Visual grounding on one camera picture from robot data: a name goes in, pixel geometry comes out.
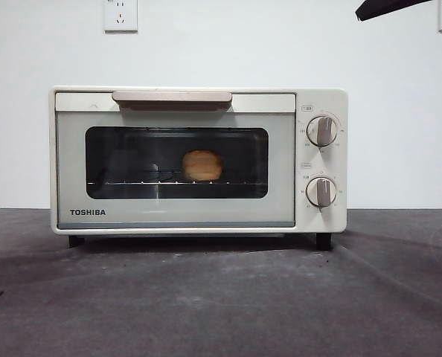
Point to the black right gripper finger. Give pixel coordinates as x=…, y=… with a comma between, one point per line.
x=382, y=8

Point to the orange-brown bread loaf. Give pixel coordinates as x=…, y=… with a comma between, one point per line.
x=202, y=165

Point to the cream Toshiba toaster oven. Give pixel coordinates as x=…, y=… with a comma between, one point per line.
x=321, y=98

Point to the large-dial oven knob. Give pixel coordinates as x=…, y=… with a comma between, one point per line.
x=321, y=131

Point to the small-dial oven knob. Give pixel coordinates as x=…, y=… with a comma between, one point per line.
x=320, y=192

